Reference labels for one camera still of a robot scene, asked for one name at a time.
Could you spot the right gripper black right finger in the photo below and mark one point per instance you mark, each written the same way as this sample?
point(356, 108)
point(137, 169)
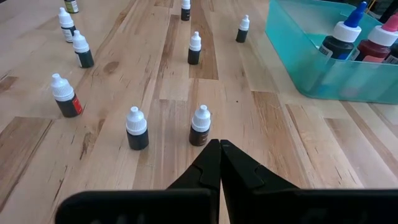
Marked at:
point(239, 177)

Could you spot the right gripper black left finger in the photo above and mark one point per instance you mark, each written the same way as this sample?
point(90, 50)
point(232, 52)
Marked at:
point(205, 174)

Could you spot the small brown food coloring bottle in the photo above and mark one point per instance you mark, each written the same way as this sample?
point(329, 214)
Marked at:
point(199, 137)

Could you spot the small black food coloring bottle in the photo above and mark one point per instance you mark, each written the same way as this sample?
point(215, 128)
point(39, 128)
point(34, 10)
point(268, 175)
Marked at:
point(185, 14)
point(136, 140)
point(193, 56)
point(241, 35)

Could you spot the small red food coloring bottle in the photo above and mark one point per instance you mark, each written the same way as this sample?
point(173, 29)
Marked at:
point(68, 107)

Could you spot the small blue food coloring bottle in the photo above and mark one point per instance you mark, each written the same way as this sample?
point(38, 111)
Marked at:
point(84, 59)

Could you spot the large blue-tip food coloring bottle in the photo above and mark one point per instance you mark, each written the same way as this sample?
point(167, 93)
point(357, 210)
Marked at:
point(346, 32)

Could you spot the large black-tip food coloring bottle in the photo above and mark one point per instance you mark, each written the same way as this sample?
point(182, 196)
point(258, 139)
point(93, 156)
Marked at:
point(393, 53)

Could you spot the large red-tip food coloring bottle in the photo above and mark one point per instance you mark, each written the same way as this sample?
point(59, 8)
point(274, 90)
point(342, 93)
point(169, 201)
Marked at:
point(382, 35)

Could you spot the small purple food coloring bottle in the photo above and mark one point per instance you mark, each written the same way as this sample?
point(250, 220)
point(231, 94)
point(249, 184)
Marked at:
point(66, 21)

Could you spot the teal translucent plastic bin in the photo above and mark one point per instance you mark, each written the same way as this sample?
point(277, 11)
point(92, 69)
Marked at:
point(311, 77)

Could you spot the black metal table frame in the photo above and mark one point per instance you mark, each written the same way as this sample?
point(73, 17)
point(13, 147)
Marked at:
point(391, 11)

